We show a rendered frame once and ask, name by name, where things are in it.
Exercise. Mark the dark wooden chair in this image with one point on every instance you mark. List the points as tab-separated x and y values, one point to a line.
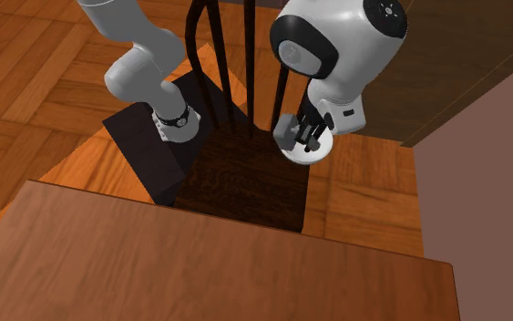
242	182

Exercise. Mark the black robot stand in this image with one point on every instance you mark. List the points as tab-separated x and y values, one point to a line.
142	149

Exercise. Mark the brown wooden table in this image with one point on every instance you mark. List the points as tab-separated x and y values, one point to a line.
202	271

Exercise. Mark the grey mug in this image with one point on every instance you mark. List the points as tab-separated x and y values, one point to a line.
285	131

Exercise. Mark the white plate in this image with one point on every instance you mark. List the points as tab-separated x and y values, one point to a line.
322	150

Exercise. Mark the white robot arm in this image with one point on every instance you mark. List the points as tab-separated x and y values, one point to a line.
353	49

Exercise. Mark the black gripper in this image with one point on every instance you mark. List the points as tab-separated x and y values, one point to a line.
311	116

